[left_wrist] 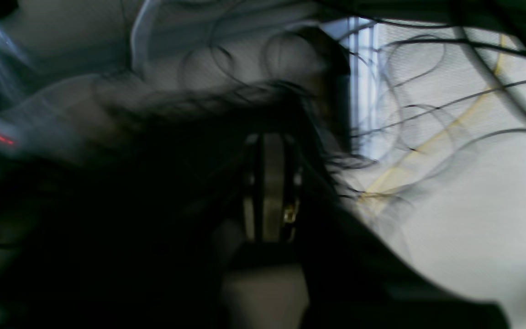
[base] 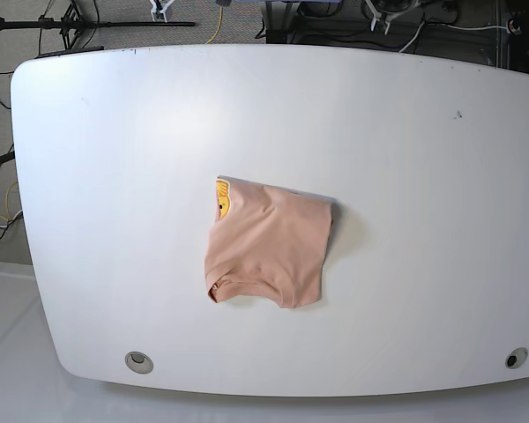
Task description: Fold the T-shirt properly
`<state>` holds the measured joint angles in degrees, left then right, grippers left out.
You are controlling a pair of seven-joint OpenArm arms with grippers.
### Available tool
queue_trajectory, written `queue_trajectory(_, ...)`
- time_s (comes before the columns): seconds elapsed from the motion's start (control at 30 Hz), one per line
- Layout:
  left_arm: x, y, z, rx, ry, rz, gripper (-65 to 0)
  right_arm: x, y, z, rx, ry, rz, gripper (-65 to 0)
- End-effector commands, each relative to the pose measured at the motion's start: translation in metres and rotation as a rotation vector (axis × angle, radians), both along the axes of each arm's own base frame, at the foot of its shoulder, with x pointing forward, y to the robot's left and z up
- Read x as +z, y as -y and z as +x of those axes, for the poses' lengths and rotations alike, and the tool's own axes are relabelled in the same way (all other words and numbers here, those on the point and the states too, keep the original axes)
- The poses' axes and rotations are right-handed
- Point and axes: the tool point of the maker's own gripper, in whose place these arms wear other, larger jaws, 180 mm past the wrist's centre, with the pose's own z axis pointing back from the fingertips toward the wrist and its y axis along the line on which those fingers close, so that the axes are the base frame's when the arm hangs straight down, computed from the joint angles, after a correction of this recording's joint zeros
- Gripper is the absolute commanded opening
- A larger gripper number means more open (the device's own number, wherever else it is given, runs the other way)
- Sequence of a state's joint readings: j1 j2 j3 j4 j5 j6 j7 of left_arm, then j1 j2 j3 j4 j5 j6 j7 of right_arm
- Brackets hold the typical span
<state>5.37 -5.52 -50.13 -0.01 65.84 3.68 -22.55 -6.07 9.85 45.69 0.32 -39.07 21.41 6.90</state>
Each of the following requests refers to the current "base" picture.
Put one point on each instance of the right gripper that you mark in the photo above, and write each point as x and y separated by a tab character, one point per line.
161	9

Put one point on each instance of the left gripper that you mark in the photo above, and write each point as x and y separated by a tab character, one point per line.
385	11

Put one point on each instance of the peach T-shirt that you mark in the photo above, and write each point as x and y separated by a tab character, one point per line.
267	242

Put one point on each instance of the black tripod stand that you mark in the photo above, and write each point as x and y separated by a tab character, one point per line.
64	25

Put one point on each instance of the left table grommet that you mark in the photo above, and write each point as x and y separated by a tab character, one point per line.
138	363

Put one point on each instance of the table grommet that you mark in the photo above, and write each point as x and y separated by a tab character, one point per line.
138	363
516	358

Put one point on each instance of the right table grommet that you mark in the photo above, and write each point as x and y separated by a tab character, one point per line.
516	358

